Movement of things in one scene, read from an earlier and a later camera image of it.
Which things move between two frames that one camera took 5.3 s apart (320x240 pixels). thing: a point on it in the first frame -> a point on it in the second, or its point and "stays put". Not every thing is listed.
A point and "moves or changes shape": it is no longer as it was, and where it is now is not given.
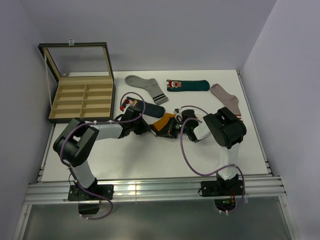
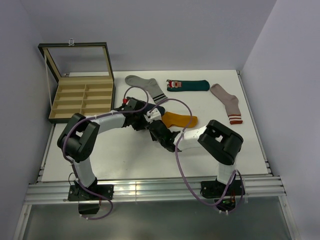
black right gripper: [165, 132] -> [154, 138]
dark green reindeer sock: [187, 85] stays put
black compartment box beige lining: [86, 86] stays put
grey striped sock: [150, 85] stays put
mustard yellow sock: [163, 122] moves or changes shape
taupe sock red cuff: [230, 101] stays put
